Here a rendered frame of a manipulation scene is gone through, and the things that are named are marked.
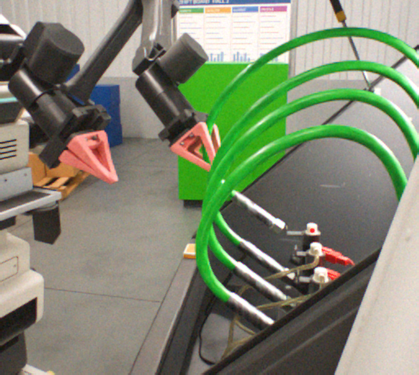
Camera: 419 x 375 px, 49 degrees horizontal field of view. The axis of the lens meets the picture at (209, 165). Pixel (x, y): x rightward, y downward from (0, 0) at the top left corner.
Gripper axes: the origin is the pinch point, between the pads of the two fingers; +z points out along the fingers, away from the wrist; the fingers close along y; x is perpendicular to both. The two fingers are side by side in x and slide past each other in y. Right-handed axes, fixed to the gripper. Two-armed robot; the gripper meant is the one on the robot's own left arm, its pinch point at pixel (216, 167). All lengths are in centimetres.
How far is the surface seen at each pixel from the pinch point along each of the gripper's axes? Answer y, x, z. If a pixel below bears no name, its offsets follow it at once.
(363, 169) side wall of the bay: 37.9, -16.0, 14.1
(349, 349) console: -29.5, -8.3, 25.4
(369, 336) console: -33.5, -11.3, 24.2
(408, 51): 2.0, -32.7, 4.8
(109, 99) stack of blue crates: 510, 216, -286
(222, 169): -15.6, -4.9, 3.9
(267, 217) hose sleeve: 3.4, -0.8, 11.1
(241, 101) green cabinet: 309, 36, -93
